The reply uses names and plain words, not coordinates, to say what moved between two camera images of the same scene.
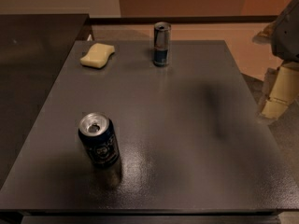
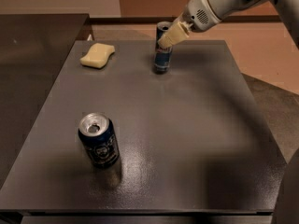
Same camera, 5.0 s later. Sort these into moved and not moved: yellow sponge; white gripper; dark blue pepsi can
Moved: white gripper
Not moved: yellow sponge; dark blue pepsi can
